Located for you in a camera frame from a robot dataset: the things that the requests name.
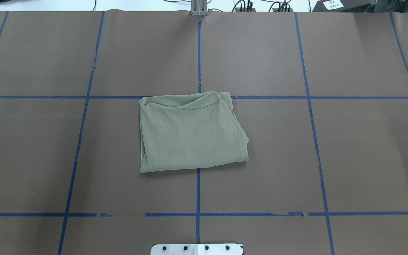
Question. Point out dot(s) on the olive green long-sleeve shirt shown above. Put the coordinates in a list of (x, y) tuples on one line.
[(191, 131)]

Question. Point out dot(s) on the black box with label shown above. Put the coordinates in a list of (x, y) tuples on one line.
[(348, 6)]

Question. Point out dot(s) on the aluminium frame post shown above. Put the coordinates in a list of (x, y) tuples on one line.
[(199, 8)]

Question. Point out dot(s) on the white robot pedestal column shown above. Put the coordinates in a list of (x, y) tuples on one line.
[(198, 249)]

